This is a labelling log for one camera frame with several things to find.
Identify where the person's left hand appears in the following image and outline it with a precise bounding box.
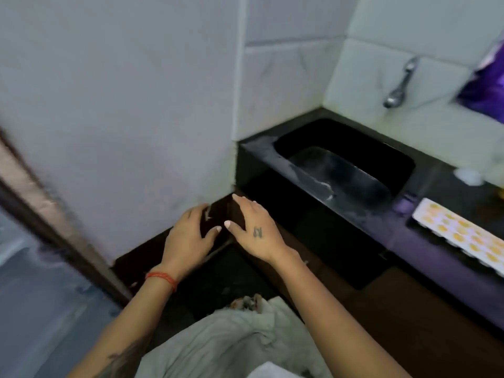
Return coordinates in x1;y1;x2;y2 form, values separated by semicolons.
159;203;223;282

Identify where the person's right hand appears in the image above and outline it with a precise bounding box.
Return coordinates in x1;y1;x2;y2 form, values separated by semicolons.
223;194;300;264

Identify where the white ice cube tray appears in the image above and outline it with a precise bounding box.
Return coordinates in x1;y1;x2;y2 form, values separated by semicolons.
411;197;504;278

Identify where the white plastic funnel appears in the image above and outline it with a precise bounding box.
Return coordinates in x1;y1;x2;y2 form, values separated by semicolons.
453;167;485;187

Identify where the orange juice bottle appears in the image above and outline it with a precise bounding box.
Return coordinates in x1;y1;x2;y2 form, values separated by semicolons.
486;153;504;200

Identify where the person's right forearm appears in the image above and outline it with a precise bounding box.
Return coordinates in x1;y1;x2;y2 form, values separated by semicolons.
275;247;412;378

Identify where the person's left forearm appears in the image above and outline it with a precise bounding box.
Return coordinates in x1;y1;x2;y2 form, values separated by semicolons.
67;277;178;378

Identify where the floral patterned cloth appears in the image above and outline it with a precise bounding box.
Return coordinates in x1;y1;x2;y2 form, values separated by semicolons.
135;294;333;378

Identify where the black stone sink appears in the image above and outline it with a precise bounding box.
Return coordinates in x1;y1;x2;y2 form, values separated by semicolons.
274;118;416;209

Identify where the pink striped shirt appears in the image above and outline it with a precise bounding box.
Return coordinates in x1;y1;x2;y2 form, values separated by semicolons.
246;362;292;378

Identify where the purple curtain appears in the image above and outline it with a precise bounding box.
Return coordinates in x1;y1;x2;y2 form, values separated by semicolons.
456;33;504;124

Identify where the orange thread bracelet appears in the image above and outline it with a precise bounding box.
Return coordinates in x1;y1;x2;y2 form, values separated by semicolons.
144;271;179;292

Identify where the brown wooden door frame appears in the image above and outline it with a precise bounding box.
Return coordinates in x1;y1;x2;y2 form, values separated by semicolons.
0;129;133;308

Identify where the chrome wall tap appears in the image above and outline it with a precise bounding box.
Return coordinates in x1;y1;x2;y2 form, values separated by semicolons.
383;55;421;109

